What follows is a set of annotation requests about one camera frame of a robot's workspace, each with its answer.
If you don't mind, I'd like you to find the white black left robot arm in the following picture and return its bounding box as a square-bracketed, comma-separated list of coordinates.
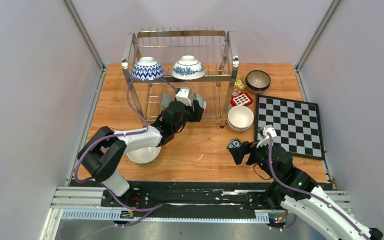
[74, 98, 207, 207]

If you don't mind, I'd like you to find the black white checkerboard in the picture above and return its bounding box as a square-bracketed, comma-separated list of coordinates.
[254, 95, 326, 161]

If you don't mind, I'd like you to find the pink brown bowl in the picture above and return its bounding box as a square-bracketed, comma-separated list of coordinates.
[246, 87, 268, 95]

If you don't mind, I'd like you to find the small celadon cup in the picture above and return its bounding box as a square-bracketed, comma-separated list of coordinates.
[160, 92, 174, 114]
[192, 93, 207, 111]

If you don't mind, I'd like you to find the red calculator toy block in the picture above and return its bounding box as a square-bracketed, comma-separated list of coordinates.
[230, 92, 254, 107]

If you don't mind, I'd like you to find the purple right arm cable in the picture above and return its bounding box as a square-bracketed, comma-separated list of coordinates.
[266, 132, 373, 240]

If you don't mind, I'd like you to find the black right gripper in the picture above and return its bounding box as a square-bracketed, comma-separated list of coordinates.
[228, 136, 280, 181]

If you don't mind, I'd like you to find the blue owl toy block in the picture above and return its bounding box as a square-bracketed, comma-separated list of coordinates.
[226, 138, 243, 149]

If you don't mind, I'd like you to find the red owl toy block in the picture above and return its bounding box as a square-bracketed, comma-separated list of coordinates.
[231, 87, 242, 99]

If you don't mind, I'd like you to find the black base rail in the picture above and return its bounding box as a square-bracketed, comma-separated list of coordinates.
[51, 180, 352, 229]

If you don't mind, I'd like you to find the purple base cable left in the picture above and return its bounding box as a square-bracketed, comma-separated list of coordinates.
[105, 188, 164, 229]

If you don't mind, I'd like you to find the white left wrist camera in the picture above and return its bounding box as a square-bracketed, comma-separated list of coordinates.
[175, 86, 192, 107]

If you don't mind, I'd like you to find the cream bowl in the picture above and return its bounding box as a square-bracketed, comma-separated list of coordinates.
[227, 105, 255, 130]
[229, 126, 250, 133]

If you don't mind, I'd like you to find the blue white patterned bowl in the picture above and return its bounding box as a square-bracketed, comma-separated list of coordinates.
[131, 56, 164, 81]

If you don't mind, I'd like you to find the white blue floral bowl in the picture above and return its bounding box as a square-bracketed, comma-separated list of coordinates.
[171, 55, 205, 81]

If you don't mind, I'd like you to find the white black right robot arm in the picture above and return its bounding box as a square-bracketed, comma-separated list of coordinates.
[227, 141, 384, 240]

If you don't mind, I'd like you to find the yellow owl toy block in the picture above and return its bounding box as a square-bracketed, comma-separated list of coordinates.
[234, 79, 247, 92]

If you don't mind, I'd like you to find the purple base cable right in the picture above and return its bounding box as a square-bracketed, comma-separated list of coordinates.
[267, 214, 300, 232]

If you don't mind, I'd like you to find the steel two-tier dish rack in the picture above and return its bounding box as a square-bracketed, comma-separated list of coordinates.
[121, 29, 239, 128]

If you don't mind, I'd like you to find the dark blue floral bowl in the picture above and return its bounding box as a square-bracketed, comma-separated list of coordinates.
[245, 70, 271, 89]

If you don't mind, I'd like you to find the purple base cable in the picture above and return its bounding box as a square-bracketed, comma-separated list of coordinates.
[267, 214, 300, 232]
[105, 188, 164, 229]

